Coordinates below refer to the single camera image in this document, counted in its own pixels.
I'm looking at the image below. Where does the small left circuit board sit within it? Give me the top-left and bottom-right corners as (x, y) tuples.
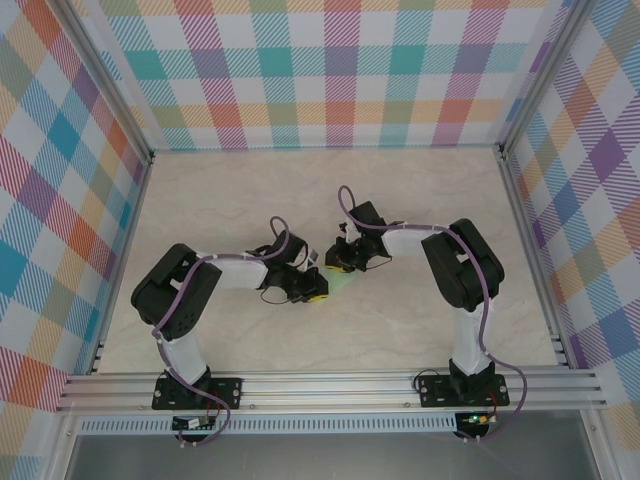
(171, 416), (217, 432)

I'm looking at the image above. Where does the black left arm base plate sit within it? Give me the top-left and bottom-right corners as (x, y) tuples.
(152, 377), (244, 412)

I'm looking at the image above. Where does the grey metal shelf plate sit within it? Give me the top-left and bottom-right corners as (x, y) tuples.
(64, 433), (601, 480)

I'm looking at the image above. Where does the aluminium frame leg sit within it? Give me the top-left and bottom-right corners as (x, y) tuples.
(47, 413), (84, 480)
(582, 409), (609, 480)

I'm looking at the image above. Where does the aluminium frame post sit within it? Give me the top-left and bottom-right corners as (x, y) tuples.
(499, 0), (589, 159)
(52, 0), (156, 164)

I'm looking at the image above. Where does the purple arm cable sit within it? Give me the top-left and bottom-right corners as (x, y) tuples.
(152, 215), (291, 447)
(337, 185), (530, 444)

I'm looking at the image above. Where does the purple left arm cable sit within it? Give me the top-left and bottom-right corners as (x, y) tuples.
(152, 215), (291, 447)

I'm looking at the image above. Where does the aluminium side rail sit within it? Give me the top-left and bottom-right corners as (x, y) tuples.
(87, 157), (154, 376)
(497, 147), (571, 371)

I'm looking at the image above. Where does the light green cloth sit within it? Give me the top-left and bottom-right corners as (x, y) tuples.
(324, 267), (359, 302)

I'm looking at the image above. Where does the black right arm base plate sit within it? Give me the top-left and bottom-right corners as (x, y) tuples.
(418, 372), (510, 409)

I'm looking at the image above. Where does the slotted grey cable duct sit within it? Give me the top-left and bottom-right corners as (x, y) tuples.
(78, 413), (459, 435)

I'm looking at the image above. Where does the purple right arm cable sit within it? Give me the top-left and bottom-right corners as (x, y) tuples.
(337, 185), (530, 444)

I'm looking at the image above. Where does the aluminium mounting rail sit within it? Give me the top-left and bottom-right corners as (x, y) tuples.
(55, 367), (609, 414)

